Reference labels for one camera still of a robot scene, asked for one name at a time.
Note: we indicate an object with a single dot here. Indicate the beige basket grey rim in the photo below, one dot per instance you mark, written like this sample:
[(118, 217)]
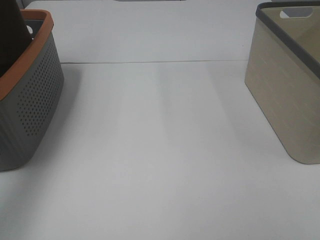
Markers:
[(283, 74)]

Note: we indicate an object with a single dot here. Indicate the dark brown towel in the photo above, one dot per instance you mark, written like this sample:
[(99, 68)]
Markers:
[(14, 35)]

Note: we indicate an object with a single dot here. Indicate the grey perforated basket orange rim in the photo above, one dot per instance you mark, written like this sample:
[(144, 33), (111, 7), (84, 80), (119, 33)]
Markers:
[(29, 93)]

